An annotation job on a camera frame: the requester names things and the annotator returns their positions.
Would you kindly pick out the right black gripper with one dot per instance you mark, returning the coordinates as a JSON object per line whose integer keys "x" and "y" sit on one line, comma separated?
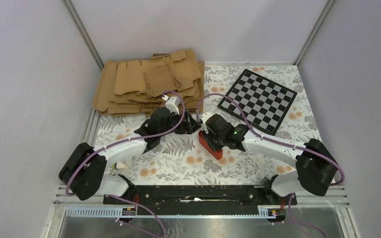
{"x": 207, "y": 135}

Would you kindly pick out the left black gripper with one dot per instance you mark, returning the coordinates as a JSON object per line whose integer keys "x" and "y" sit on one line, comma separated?
{"x": 189, "y": 126}

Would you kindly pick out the red paper box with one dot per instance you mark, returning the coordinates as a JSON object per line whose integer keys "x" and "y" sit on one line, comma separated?
{"x": 202, "y": 137}

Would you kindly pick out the stack of brown cardboard blanks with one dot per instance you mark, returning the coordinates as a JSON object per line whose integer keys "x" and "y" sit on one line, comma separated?
{"x": 128, "y": 87}

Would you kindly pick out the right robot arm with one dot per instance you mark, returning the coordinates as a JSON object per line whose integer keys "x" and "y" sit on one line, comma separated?
{"x": 314, "y": 167}

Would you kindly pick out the floral patterned mat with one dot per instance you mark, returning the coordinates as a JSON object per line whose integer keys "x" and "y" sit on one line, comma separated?
{"x": 181, "y": 160}

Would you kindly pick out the black white checkerboard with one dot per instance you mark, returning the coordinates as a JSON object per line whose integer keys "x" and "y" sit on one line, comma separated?
{"x": 264, "y": 102}

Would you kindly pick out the small yellow white object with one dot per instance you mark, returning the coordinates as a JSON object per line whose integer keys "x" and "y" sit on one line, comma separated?
{"x": 119, "y": 166}

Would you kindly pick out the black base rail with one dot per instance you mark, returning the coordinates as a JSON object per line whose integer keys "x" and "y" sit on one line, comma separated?
{"x": 188, "y": 200}

